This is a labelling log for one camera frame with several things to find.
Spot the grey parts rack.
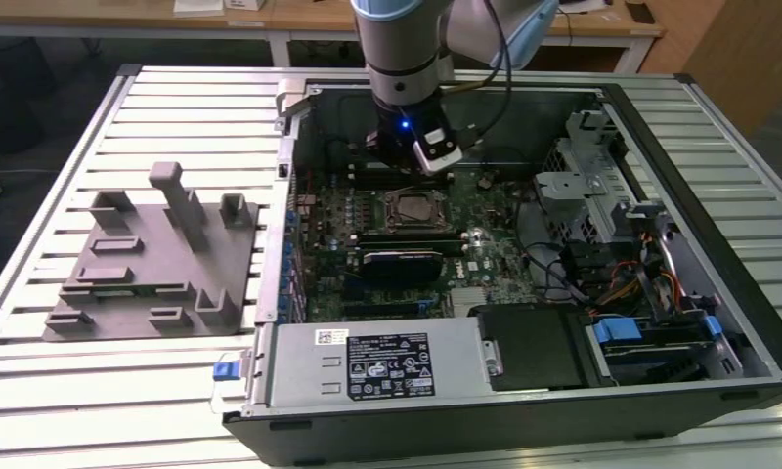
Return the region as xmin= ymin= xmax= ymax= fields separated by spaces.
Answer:
xmin=41 ymin=160 xmax=261 ymax=343

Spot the black expansion slot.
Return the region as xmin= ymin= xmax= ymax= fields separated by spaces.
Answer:
xmin=342 ymin=301 xmax=425 ymax=318

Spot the metal socket cover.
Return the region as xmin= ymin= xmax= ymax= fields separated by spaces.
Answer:
xmin=381 ymin=191 xmax=449 ymax=231

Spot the white paper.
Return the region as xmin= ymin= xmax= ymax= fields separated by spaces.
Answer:
xmin=172 ymin=0 xmax=226 ymax=17

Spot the hard disk in blue carrier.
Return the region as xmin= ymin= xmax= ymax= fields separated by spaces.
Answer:
xmin=591 ymin=316 xmax=718 ymax=385

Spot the black RAM stick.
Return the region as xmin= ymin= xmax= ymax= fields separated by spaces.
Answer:
xmin=361 ymin=242 xmax=465 ymax=256

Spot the metal drive cage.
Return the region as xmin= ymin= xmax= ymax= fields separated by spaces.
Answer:
xmin=531 ymin=109 xmax=650 ymax=245

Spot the wooden desk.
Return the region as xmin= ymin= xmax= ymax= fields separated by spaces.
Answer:
xmin=0 ymin=0 xmax=666 ymax=74

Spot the black phone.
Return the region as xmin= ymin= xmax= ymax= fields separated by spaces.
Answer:
xmin=624 ymin=1 xmax=656 ymax=24

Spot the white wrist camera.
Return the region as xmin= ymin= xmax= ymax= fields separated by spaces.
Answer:
xmin=411 ymin=127 xmax=464 ymax=175

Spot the CPU socket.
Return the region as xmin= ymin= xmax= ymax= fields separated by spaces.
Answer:
xmin=380 ymin=189 xmax=452 ymax=232

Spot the grey power supply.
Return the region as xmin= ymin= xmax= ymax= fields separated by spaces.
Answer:
xmin=258 ymin=320 xmax=493 ymax=410

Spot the green motherboard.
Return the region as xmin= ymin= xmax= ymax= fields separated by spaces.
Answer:
xmin=284 ymin=163 xmax=543 ymax=324

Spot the black plastic shroud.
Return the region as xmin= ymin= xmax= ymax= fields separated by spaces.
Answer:
xmin=473 ymin=302 xmax=592 ymax=393

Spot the blue case latch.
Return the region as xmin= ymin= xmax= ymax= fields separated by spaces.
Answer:
xmin=212 ymin=359 xmax=244 ymax=382

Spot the silver heatsink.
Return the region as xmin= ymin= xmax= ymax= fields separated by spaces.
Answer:
xmin=451 ymin=287 xmax=491 ymax=318

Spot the black graphics card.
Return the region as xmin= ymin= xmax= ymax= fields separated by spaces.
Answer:
xmin=357 ymin=248 xmax=445 ymax=285

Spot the silver CPU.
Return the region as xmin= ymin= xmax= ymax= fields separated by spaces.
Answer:
xmin=396 ymin=194 xmax=436 ymax=222

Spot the wooden cabinet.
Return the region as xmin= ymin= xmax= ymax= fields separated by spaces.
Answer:
xmin=638 ymin=0 xmax=782 ymax=141

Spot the orange yellow wire bundle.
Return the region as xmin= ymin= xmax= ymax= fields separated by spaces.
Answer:
xmin=595 ymin=256 xmax=690 ymax=317

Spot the black PC case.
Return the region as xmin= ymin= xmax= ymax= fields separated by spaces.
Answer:
xmin=221 ymin=72 xmax=782 ymax=468

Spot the green RAM stick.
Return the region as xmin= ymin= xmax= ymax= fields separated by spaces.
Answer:
xmin=87 ymin=285 xmax=155 ymax=298

